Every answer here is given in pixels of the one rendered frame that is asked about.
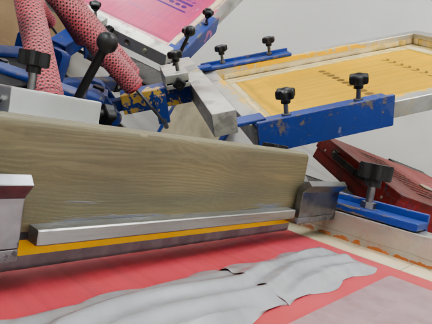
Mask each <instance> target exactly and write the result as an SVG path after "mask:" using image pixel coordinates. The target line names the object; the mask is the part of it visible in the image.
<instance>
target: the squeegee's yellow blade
mask: <svg viewBox="0 0 432 324"><path fill-rule="evenodd" d="M284 223H289V221H286V220H274V221H267V222H256V223H249V224H238V225H232V226H221V227H214V228H203V229H191V230H185V231H174V232H168V233H156V234H150V235H138V236H132V237H121V238H110V239H103V240H92V241H85V242H74V243H68V244H57V245H50V246H35V245H33V244H32V243H31V242H29V241H28V240H20V241H19V247H18V248H17V249H18V252H17V256H23V255H32V254H38V253H48V252H54V251H64V250H70V249H80V248H90V247H96V246H106V245H111V244H121V243H128V242H137V241H143V240H153V239H163V238H169V237H179V236H185V235H195V234H201V233H211V232H216V231H226V230H237V229H242V228H252V227H258V226H268V225H274V224H284Z"/></svg>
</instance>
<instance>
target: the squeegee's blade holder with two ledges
mask: <svg viewBox="0 0 432 324"><path fill-rule="evenodd" d="M295 211H296V210H294V209H291V208H288V207H281V208H262V209H252V210H233V211H215V212H205V213H186V214H176V215H157V216H147V217H129V218H119V219H100V220H81V221H71V222H52V223H42V224H30V228H29V233H28V239H27V240H28V241H29V242H31V243H32V244H33V245H35V246H50V245H57V244H68V243H74V242H85V241H92V240H103V239H115V238H121V237H132V236H138V235H150V234H156V233H168V232H174V231H185V230H196V229H203V228H214V227H221V226H232V225H238V224H249V223H256V222H267V221H279V220H285V219H293V218H294V215H295Z"/></svg>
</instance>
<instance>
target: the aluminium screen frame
mask: <svg viewBox="0 0 432 324"><path fill-rule="evenodd" d="M299 225H301V226H305V227H307V228H310V229H312V230H316V231H319V232H322V233H325V234H327V235H331V236H333V237H337V238H339V239H343V240H346V241H349V242H352V243H354V244H357V245H360V246H363V247H366V248H369V249H372V250H375V251H378V252H381V253H384V254H387V255H390V256H393V257H396V258H399V259H401V260H405V261H407V262H411V263H413V264H417V265H419V266H422V267H426V268H428V269H432V233H430V232H426V231H418V232H413V231H409V230H406V229H402V228H398V227H395V226H392V225H389V224H385V223H382V222H378V221H375V220H371V219H367V218H364V217H360V216H358V215H354V214H351V213H347V212H344V211H340V210H336V211H335V215H334V219H332V220H323V221H318V222H308V223H303V224H299Z"/></svg>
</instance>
